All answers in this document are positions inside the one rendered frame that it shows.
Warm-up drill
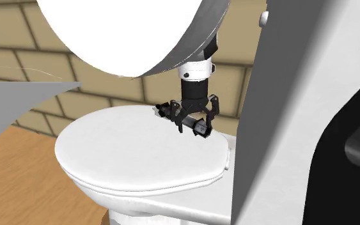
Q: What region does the black and grey elongated tool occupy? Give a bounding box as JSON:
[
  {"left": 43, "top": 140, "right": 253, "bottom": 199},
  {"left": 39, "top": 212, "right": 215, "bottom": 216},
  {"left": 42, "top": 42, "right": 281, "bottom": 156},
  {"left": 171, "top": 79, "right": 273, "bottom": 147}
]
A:
[{"left": 152, "top": 104, "right": 214, "bottom": 139}]

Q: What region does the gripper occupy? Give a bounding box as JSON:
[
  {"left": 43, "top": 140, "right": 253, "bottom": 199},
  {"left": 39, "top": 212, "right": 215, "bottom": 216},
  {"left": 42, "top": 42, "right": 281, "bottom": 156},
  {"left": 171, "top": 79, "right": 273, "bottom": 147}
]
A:
[{"left": 168, "top": 79, "right": 221, "bottom": 136}]

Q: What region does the white toilet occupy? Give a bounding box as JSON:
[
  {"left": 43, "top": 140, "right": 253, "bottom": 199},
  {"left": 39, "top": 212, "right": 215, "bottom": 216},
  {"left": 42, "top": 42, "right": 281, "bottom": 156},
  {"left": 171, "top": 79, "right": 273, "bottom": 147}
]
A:
[{"left": 54, "top": 104, "right": 240, "bottom": 225}]

